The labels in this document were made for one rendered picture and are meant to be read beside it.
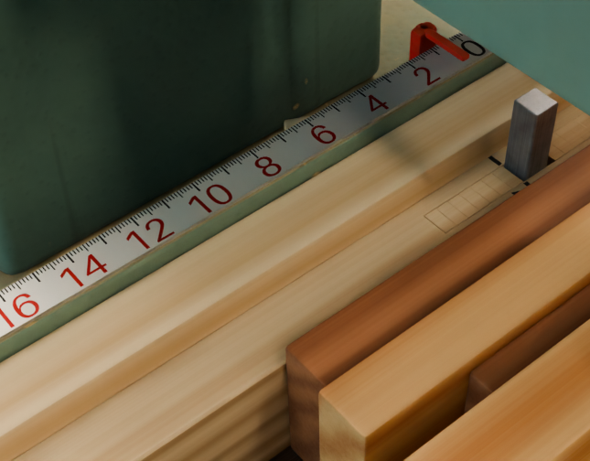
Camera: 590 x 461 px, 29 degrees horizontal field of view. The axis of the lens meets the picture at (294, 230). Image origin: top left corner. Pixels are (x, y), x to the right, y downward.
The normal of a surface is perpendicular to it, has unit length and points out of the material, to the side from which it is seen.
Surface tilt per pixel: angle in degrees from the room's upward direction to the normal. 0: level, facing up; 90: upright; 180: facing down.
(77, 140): 90
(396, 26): 0
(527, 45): 90
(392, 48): 0
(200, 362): 0
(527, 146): 90
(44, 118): 90
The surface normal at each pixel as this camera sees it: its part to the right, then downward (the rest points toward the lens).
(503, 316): -0.03, -0.68
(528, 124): -0.77, 0.47
